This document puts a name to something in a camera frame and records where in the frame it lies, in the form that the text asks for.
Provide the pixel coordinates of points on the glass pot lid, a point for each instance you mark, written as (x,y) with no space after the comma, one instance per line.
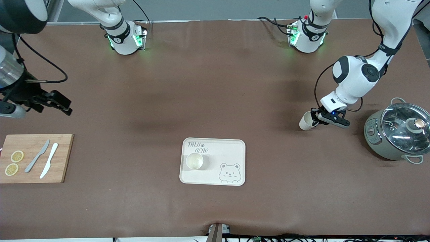
(399,134)

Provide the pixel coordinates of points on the wooden cutting board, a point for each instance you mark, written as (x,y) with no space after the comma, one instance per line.
(62,151)

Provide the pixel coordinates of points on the grey plastic knife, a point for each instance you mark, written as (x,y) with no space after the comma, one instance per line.
(37,156)

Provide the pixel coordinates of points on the aluminium frame rails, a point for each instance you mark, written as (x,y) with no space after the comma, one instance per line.
(53,11)

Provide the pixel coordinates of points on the white plastic cup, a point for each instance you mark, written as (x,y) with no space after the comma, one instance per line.
(305,123)
(194,161)

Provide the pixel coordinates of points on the beige bear print tray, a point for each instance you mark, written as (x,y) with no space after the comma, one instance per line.
(211,174)

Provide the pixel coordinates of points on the right arm base connector bracket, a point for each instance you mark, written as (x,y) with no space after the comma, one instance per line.
(140,40)

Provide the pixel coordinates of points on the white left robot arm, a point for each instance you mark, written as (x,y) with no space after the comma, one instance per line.
(356,84)

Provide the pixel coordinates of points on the grey-green electric cooking pot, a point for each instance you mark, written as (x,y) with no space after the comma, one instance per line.
(379,151)

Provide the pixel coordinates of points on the left arm base connector bracket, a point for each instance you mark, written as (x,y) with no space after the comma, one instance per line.
(292,33)

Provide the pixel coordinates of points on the white plastic knife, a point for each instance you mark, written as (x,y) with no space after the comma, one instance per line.
(49,160)

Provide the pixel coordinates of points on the camera mount post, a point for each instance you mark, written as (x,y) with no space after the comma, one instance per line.
(215,235)

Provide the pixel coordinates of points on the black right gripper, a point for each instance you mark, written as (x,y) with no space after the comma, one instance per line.
(20,93)

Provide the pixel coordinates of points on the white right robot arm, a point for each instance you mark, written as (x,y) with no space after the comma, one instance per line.
(126,47)

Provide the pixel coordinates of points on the yellow lemon slice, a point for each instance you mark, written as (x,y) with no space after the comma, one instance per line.
(11,169)
(17,156)

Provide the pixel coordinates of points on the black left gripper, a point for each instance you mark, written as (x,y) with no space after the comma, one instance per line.
(315,114)

